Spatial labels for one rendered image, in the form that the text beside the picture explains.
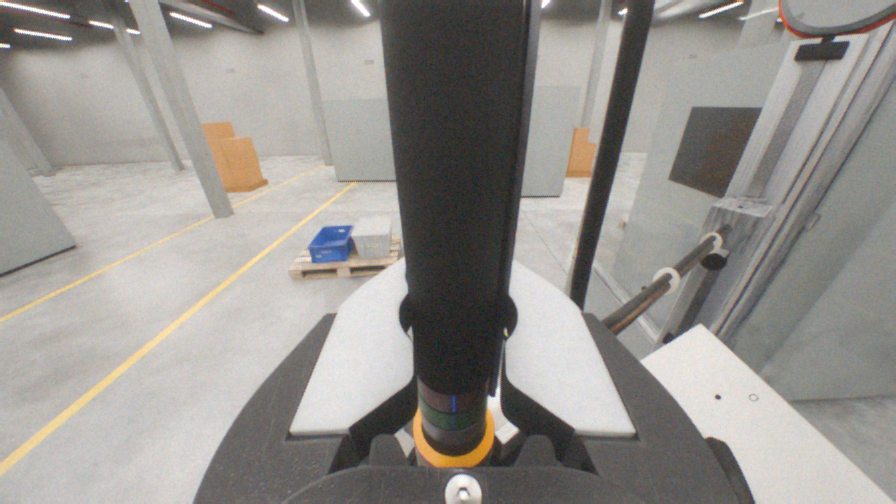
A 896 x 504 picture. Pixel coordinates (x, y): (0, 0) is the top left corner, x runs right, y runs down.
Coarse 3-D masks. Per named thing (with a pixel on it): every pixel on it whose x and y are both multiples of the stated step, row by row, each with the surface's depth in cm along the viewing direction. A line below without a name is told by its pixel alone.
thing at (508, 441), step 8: (496, 392) 18; (488, 400) 18; (496, 400) 18; (496, 432) 16; (504, 432) 16; (512, 432) 16; (520, 432) 16; (496, 440) 16; (504, 440) 16; (512, 440) 16; (520, 440) 17; (496, 448) 16; (504, 448) 16; (512, 448) 17; (520, 448) 17; (496, 456) 17; (504, 456) 16; (512, 456) 17; (496, 464) 16; (504, 464) 16; (512, 464) 16
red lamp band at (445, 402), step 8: (488, 376) 11; (424, 384) 11; (488, 384) 11; (424, 392) 11; (432, 392) 10; (472, 392) 10; (480, 392) 11; (432, 400) 11; (440, 400) 10; (448, 400) 10; (456, 400) 10; (464, 400) 10; (472, 400) 11; (480, 400) 11; (440, 408) 11; (448, 408) 11; (456, 408) 11; (464, 408) 11
